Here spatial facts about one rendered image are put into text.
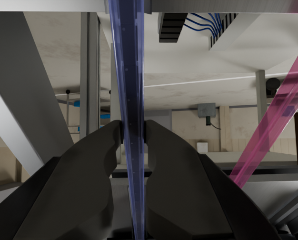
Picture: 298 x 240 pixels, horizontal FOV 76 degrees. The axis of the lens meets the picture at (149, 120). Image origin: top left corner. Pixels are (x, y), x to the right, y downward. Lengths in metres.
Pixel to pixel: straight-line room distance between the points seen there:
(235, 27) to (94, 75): 0.35
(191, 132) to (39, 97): 6.88
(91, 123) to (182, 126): 6.64
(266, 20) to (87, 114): 0.52
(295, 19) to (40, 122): 0.64
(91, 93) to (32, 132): 0.32
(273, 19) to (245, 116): 6.50
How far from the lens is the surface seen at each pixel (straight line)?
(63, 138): 0.23
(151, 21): 0.56
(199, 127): 7.00
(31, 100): 0.18
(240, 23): 0.53
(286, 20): 0.67
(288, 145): 7.36
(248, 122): 7.09
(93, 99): 0.48
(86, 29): 0.54
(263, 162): 0.70
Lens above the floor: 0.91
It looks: 4 degrees down
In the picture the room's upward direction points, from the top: 179 degrees clockwise
